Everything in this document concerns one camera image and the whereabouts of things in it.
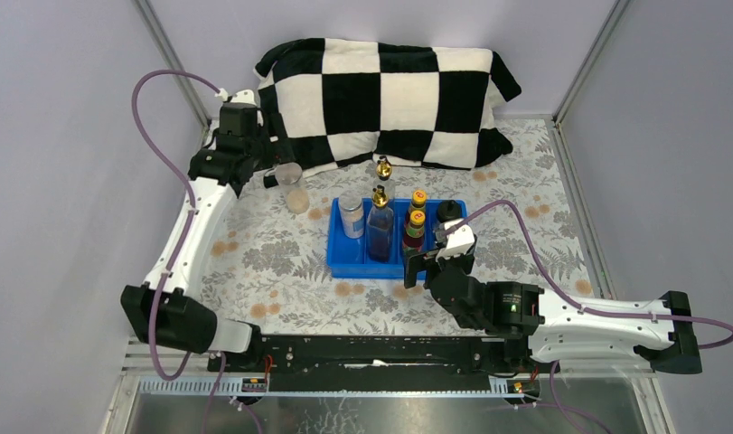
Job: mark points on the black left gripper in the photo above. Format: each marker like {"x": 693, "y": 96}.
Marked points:
{"x": 277, "y": 152}

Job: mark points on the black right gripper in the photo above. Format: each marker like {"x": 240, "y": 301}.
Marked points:
{"x": 418, "y": 262}

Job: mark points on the sauce bottle yellow cap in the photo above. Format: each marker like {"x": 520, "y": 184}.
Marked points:
{"x": 413, "y": 238}
{"x": 418, "y": 201}

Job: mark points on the clear jar with steel lid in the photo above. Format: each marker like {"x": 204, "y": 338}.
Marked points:
{"x": 290, "y": 178}

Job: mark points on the glass oil bottle gold stopper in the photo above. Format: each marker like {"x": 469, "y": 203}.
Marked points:
{"x": 385, "y": 177}
{"x": 379, "y": 226}

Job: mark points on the blue plastic divided bin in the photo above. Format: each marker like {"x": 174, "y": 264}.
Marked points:
{"x": 349, "y": 258}

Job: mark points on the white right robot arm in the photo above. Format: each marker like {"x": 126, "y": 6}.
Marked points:
{"x": 543, "y": 327}

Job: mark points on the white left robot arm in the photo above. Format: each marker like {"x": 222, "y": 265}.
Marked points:
{"x": 165, "y": 304}

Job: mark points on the black and white checkered blanket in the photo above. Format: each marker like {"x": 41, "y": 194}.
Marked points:
{"x": 334, "y": 102}

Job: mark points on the floral patterned tablecloth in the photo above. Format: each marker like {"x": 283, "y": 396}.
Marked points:
{"x": 268, "y": 266}

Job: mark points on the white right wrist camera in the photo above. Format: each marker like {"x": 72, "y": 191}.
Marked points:
{"x": 457, "y": 243}

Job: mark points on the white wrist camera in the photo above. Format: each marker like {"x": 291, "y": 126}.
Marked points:
{"x": 243, "y": 99}
{"x": 457, "y": 243}

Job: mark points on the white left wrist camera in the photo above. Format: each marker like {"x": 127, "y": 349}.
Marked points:
{"x": 243, "y": 99}

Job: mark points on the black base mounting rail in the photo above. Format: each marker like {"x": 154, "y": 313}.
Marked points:
{"x": 363, "y": 363}

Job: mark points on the aluminium frame post left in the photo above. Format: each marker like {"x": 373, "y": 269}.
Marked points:
{"x": 168, "y": 53}

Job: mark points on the aluminium frame post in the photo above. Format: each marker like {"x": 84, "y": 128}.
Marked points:
{"x": 603, "y": 37}
{"x": 168, "y": 53}

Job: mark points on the aluminium frame post right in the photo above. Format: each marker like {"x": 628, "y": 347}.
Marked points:
{"x": 603, "y": 37}

